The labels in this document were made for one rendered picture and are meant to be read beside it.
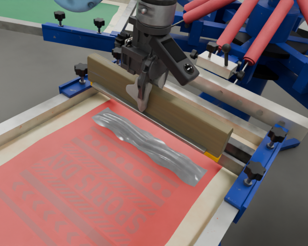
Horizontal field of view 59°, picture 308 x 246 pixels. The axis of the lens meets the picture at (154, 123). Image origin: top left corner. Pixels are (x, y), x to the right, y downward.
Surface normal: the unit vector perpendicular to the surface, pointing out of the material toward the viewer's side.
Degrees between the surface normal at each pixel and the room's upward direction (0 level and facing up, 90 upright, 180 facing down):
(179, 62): 28
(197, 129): 90
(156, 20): 90
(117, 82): 90
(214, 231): 0
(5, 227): 0
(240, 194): 0
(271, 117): 90
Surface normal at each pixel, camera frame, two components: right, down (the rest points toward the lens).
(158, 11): 0.08, 0.67
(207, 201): 0.13, -0.74
